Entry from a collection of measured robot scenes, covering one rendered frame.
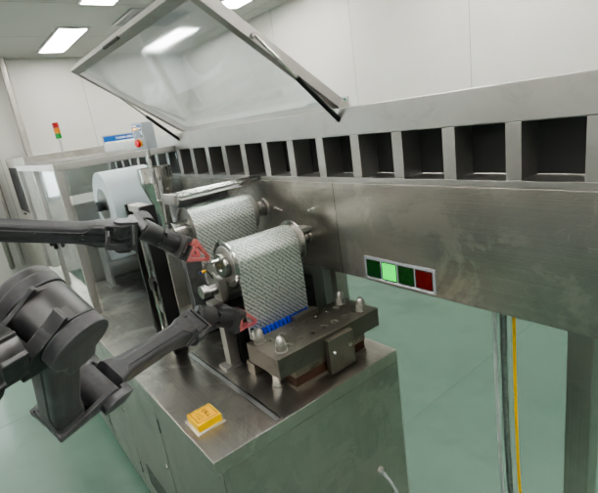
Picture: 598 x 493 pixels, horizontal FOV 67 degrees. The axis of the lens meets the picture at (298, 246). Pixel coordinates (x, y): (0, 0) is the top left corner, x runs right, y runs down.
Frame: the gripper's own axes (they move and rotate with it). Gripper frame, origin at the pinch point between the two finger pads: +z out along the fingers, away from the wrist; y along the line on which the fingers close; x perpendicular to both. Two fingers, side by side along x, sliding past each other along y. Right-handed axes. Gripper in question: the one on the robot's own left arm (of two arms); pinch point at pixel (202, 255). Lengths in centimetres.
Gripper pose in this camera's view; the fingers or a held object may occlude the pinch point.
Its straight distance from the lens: 134.7
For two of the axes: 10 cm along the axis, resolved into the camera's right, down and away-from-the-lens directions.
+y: 6.2, 1.6, -7.7
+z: 6.8, 3.8, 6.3
